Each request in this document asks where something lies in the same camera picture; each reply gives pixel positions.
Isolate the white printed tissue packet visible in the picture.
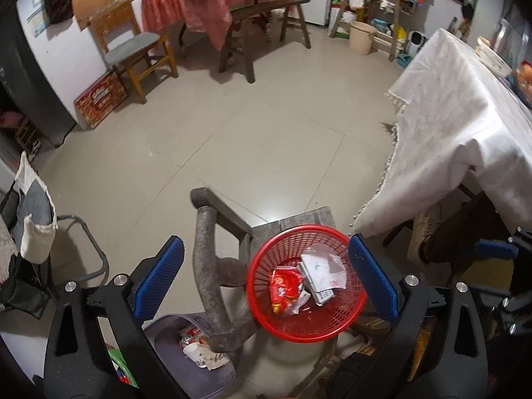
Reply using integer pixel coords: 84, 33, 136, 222
298, 243, 347, 306

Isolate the red plastic basket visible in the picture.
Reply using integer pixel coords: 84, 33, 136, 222
246, 224, 368, 343

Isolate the white floral paper cup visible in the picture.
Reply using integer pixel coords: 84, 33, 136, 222
183, 341, 230, 371

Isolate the red snack bag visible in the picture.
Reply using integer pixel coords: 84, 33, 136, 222
269, 266, 311, 316

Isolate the grey trash bin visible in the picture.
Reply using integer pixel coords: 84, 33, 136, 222
143, 313, 242, 398

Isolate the light blue feather tablecloth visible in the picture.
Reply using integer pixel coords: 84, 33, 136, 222
352, 29, 531, 237

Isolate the grey wooden stool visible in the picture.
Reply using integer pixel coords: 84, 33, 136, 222
190, 188, 334, 353

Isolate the white ceramic bowl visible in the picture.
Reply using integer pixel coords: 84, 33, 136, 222
475, 42, 511, 77

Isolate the beige plastic bucket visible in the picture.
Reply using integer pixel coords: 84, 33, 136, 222
349, 21, 377, 56

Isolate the red printed floor box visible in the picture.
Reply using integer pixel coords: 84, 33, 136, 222
74, 71, 128, 129

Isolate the wooden chair grey cushion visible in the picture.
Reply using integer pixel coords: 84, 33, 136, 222
87, 0, 179, 104

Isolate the dark wooden bench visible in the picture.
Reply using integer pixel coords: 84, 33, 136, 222
218, 0, 311, 84

